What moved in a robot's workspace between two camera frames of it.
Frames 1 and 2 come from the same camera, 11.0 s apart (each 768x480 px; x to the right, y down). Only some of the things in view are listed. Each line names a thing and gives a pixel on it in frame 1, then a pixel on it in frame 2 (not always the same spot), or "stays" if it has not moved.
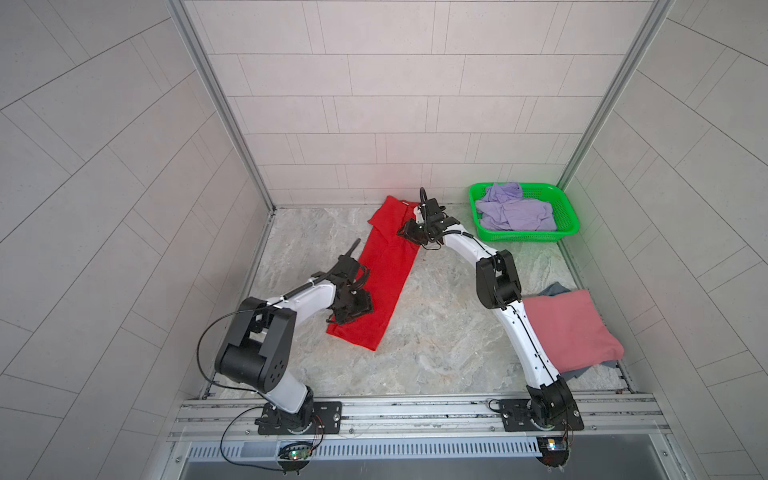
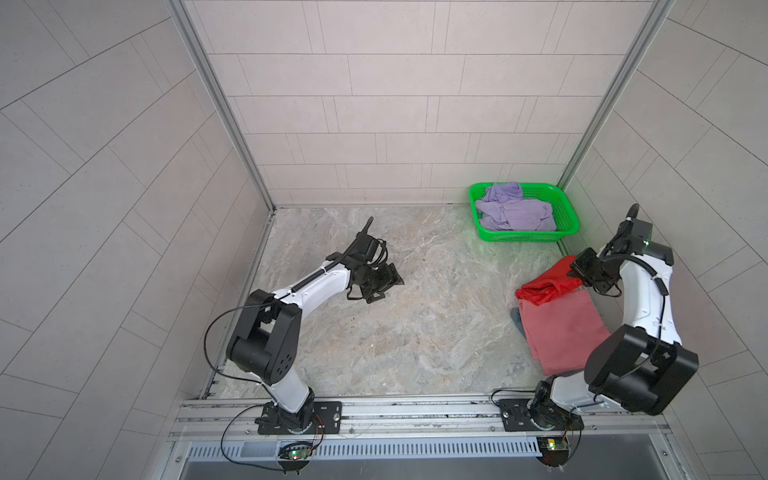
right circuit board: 554,450 stays
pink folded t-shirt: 572,330 stays
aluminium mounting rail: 234,418 stays
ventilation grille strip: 201,450 stays
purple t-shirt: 504,209 stays
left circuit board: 295,451 stays
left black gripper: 365,306 to 387,277
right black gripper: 411,232 to 578,269
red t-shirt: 389,255 to 550,282
